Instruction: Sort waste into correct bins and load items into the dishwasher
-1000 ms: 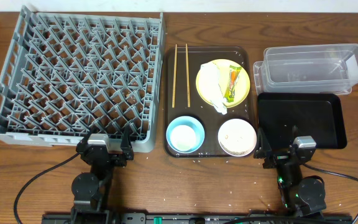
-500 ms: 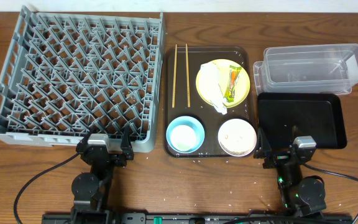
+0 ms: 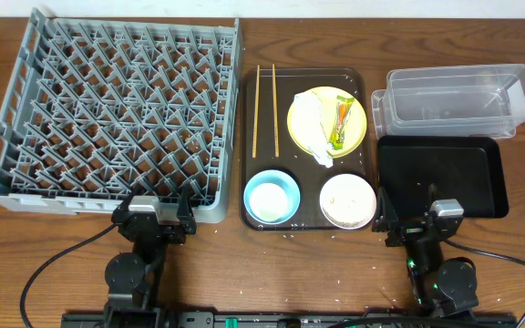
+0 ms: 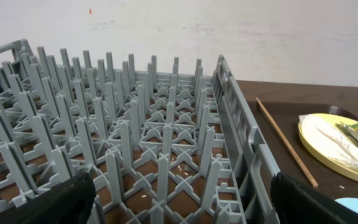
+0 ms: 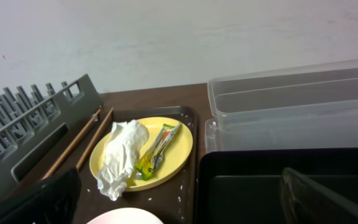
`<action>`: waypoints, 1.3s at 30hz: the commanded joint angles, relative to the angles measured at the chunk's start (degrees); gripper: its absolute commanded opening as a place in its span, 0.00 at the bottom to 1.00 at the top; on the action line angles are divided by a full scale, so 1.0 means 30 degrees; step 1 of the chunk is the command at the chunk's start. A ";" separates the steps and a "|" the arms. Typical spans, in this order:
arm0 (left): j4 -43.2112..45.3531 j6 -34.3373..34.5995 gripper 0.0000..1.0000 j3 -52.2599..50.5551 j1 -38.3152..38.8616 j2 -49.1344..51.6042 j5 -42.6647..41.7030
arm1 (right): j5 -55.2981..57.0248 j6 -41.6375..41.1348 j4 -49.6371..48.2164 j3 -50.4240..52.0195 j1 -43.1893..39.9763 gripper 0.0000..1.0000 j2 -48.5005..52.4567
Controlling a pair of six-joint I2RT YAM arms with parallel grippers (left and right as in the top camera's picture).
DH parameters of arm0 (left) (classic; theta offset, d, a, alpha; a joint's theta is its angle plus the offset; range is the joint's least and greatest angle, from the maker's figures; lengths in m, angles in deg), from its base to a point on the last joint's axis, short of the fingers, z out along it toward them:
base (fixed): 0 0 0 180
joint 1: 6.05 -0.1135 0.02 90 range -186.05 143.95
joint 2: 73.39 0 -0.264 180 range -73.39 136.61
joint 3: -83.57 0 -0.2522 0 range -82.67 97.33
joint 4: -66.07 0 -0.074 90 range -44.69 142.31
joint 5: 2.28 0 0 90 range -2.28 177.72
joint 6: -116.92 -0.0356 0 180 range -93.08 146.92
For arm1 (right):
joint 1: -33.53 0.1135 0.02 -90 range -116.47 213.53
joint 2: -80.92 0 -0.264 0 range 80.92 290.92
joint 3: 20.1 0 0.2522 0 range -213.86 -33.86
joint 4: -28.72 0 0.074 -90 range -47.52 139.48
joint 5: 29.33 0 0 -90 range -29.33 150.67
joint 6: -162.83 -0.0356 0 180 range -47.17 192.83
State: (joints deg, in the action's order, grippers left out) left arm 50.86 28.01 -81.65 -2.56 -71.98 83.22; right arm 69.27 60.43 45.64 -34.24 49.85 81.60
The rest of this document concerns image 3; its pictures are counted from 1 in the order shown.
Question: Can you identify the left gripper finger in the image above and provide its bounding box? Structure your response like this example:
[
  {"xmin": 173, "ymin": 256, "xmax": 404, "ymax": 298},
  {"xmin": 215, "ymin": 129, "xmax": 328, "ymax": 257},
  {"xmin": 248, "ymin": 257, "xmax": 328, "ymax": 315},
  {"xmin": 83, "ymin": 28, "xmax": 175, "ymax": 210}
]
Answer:
[
  {"xmin": 176, "ymin": 184, "xmax": 193, "ymax": 226},
  {"xmin": 120, "ymin": 186, "xmax": 147, "ymax": 210}
]

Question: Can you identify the pale pink bowl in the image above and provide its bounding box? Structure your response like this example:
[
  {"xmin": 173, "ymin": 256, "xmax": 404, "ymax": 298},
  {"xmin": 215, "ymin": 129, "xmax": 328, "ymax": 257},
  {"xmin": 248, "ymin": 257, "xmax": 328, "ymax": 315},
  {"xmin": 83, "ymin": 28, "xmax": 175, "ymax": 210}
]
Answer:
[{"xmin": 319, "ymin": 174, "xmax": 376, "ymax": 230}]

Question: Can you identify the green orange snack wrapper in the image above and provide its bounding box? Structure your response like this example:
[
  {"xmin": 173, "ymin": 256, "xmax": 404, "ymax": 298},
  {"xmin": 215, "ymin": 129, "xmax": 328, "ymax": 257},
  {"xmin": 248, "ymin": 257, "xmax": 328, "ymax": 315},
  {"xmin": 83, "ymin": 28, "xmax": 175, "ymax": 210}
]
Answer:
[{"xmin": 328, "ymin": 96, "xmax": 355, "ymax": 150}]

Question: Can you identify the white paper napkin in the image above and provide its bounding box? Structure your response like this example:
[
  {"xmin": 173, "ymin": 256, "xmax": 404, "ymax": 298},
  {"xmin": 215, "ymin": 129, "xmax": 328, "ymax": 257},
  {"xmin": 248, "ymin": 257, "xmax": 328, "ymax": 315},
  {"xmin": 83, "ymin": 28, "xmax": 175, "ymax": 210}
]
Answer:
[{"xmin": 292, "ymin": 90, "xmax": 333, "ymax": 169}]

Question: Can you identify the wooden chopstick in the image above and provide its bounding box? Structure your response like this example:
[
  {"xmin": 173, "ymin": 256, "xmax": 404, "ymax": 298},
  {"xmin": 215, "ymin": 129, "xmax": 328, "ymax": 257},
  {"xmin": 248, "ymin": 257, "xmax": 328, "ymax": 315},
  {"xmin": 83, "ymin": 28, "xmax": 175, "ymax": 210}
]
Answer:
[
  {"xmin": 272, "ymin": 64, "xmax": 280, "ymax": 158},
  {"xmin": 252, "ymin": 65, "xmax": 261, "ymax": 159}
]

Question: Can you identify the white paper cup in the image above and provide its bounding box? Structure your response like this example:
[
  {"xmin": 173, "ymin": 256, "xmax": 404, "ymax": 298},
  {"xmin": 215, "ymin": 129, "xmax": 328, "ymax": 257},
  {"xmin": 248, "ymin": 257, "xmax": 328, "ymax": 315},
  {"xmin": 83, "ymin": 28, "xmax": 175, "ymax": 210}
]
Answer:
[{"xmin": 250, "ymin": 183, "xmax": 288, "ymax": 222}]

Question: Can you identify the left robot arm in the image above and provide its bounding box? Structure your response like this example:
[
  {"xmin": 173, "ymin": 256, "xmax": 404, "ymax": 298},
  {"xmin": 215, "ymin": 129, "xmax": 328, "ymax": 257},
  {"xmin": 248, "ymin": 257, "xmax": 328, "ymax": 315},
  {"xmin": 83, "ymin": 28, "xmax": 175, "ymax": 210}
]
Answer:
[{"xmin": 105, "ymin": 186, "xmax": 197, "ymax": 311}]

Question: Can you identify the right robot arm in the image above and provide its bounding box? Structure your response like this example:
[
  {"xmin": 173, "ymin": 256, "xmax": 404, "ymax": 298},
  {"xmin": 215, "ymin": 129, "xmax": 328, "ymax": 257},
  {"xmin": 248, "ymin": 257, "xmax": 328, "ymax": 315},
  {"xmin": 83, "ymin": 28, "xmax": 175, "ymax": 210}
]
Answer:
[{"xmin": 372, "ymin": 188, "xmax": 479, "ymax": 318}]

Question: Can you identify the clear plastic waste bin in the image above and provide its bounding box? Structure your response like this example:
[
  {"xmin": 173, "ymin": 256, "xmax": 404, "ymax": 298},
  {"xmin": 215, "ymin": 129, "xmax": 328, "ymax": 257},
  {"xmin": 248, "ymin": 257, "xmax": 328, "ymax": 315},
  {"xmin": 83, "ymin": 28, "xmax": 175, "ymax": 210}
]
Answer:
[{"xmin": 371, "ymin": 64, "xmax": 525, "ymax": 138}]

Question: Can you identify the black rectangular tray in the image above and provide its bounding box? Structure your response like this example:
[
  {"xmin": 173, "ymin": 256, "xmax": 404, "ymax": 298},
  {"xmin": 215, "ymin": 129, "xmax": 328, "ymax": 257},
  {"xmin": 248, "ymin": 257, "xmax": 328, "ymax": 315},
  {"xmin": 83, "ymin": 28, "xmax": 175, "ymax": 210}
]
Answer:
[{"xmin": 377, "ymin": 136, "xmax": 510, "ymax": 219}]

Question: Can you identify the light blue bowl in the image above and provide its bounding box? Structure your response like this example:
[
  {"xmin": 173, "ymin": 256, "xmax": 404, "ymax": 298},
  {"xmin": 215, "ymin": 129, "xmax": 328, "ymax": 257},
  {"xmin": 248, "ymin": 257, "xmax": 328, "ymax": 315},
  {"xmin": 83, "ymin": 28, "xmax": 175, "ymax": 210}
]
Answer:
[{"xmin": 242, "ymin": 169, "xmax": 301, "ymax": 225}]

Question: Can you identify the grey plastic dish rack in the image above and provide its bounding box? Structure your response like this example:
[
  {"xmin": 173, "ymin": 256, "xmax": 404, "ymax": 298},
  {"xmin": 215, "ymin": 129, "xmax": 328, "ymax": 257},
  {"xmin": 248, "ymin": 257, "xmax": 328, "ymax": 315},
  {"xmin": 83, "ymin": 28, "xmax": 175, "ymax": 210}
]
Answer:
[{"xmin": 0, "ymin": 10, "xmax": 243, "ymax": 223}]

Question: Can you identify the dark brown serving tray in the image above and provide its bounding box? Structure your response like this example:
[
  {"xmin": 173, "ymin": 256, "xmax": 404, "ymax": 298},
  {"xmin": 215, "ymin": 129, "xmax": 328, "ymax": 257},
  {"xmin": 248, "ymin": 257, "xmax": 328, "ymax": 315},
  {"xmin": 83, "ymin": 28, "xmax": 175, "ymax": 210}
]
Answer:
[{"xmin": 239, "ymin": 67, "xmax": 377, "ymax": 231}]

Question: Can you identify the yellow round plate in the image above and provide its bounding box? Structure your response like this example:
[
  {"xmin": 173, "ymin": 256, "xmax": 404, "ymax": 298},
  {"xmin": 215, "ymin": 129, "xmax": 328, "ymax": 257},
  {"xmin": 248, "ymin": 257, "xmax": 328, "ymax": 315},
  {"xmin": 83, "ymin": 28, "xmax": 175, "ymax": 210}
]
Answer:
[{"xmin": 287, "ymin": 87, "xmax": 367, "ymax": 159}]

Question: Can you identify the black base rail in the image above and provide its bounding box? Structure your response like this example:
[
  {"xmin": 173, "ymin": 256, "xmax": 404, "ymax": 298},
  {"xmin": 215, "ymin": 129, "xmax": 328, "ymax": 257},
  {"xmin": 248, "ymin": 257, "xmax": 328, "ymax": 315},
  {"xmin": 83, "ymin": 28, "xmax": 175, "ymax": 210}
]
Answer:
[{"xmin": 60, "ymin": 312, "xmax": 517, "ymax": 328}]

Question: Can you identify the left black cable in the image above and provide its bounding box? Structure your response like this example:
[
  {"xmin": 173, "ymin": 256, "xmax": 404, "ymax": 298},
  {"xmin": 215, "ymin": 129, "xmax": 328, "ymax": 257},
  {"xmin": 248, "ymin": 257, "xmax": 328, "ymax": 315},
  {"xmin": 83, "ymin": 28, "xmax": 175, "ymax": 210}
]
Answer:
[{"xmin": 19, "ymin": 222, "xmax": 120, "ymax": 328}]

